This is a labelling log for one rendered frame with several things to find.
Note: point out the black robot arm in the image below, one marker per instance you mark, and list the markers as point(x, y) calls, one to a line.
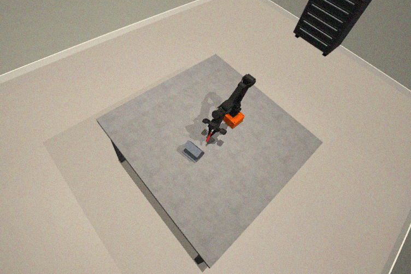
point(232, 105)

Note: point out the grey sloped panel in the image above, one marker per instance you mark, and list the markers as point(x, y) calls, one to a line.
point(193, 152)

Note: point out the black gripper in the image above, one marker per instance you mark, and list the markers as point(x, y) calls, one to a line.
point(222, 131)

